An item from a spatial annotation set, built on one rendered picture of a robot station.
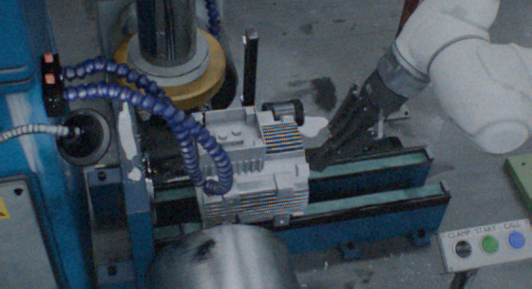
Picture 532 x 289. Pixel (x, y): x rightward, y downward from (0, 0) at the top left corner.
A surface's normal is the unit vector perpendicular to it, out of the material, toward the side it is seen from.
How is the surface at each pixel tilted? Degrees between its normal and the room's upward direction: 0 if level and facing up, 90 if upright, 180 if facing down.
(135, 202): 0
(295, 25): 0
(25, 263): 90
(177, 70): 0
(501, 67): 15
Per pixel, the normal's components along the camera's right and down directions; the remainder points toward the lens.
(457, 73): -0.62, -0.43
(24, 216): 0.22, 0.74
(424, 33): -0.83, -0.14
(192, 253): -0.36, -0.54
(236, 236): 0.26, -0.67
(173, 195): 0.04, -0.65
